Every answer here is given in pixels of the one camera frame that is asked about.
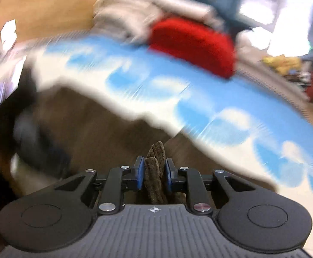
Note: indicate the cream folded blanket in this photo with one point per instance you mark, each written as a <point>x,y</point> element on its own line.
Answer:
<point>124,13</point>

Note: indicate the yellow bear plush toy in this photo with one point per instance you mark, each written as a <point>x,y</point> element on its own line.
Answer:
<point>282,64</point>

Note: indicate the red folded blanket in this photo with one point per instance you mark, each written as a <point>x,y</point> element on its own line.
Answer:
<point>194,45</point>

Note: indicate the window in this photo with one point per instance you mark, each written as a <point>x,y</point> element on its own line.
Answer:
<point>277,10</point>

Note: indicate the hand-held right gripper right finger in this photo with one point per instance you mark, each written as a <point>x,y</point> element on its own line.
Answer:
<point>168,176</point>

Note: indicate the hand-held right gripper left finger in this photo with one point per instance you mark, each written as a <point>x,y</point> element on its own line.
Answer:
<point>139,173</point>

